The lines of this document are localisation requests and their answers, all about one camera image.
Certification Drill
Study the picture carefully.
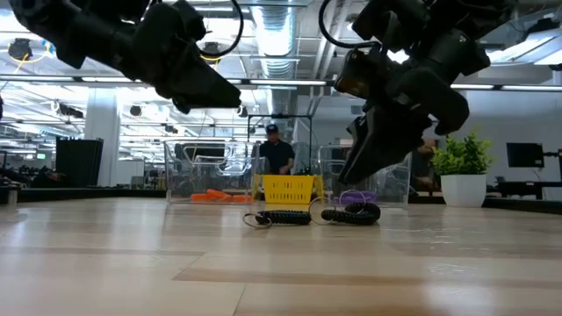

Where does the black partition panel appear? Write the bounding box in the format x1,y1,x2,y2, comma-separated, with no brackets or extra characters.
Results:
55,138,104,188

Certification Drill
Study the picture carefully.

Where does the green plant in white pot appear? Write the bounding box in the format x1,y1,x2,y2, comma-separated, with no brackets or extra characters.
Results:
432,131,495,208

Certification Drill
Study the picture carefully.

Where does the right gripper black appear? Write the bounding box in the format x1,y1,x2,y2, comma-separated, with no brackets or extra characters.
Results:
338,68,470,185

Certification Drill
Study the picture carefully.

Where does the clear plastic bin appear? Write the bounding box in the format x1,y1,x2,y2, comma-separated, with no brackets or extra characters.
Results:
316,144,412,207
164,140,260,205

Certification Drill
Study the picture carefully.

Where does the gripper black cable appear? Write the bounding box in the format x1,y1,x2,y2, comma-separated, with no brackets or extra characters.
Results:
319,0,381,49
197,0,245,58

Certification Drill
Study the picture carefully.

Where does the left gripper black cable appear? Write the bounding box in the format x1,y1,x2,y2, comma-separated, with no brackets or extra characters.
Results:
197,0,245,58

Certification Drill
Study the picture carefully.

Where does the yellow plastic basket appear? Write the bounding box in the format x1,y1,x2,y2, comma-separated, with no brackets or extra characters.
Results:
252,174,325,205

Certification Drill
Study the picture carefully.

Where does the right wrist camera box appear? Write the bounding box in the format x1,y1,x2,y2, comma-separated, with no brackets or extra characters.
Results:
334,48,396,101

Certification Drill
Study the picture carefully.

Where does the black spring keychain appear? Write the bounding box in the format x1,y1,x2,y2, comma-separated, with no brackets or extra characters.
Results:
308,189,382,226
242,209,312,229

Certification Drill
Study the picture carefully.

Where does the person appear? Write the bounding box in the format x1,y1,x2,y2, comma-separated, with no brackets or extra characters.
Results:
412,138,440,190
258,124,296,176

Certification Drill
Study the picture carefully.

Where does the black metal background frame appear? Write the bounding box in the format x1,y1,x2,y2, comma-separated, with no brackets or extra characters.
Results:
247,113,313,176

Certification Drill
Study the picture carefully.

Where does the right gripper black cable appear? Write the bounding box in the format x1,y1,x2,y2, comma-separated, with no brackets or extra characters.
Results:
319,0,381,49

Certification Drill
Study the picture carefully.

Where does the black computer monitor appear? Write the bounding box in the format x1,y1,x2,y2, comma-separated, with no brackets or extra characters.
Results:
506,142,545,169

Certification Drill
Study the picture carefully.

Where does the silver spiral ceiling duct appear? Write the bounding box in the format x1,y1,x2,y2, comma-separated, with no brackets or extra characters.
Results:
249,0,300,144

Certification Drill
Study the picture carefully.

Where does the black background desk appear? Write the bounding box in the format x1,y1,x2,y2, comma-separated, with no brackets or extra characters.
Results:
486,175,562,201

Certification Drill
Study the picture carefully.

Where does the long ceiling light strip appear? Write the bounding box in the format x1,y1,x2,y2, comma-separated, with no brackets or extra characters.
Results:
0,75,339,88

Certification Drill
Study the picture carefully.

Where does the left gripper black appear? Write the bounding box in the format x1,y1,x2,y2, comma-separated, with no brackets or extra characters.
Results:
118,0,242,115

